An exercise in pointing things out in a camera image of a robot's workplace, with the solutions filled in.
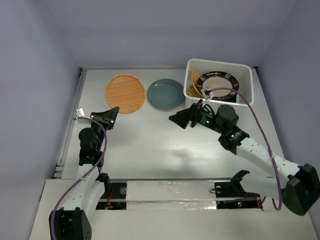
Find round orange woven plate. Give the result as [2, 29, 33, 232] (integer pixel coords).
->
[104, 74, 147, 114]

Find green yellow bamboo tray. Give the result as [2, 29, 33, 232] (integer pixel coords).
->
[186, 85, 203, 98]

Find striped rim round plate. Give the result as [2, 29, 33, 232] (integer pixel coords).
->
[197, 71, 240, 102]

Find orange fish-shaped woven basket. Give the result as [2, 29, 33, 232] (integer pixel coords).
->
[189, 68, 200, 92]

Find dark blue leaf plate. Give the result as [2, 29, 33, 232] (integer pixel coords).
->
[228, 93, 237, 103]

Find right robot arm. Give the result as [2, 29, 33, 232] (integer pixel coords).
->
[168, 102, 320, 216]

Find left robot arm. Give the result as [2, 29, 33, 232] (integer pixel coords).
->
[49, 100, 239, 240]

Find white plastic bin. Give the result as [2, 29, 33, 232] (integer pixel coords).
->
[183, 58, 254, 106]

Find teal round ceramic plate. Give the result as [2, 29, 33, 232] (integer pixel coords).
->
[147, 78, 185, 110]

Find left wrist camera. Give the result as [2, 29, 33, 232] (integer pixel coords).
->
[72, 107, 92, 125]

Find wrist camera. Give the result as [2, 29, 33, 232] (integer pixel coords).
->
[72, 107, 92, 125]
[201, 87, 214, 104]

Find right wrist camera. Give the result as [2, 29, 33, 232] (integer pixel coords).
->
[201, 87, 214, 104]

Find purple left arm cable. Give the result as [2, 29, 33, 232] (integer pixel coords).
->
[49, 118, 109, 240]

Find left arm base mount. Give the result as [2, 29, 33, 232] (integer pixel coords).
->
[96, 181, 127, 210]

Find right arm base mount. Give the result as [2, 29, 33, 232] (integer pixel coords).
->
[209, 181, 262, 210]

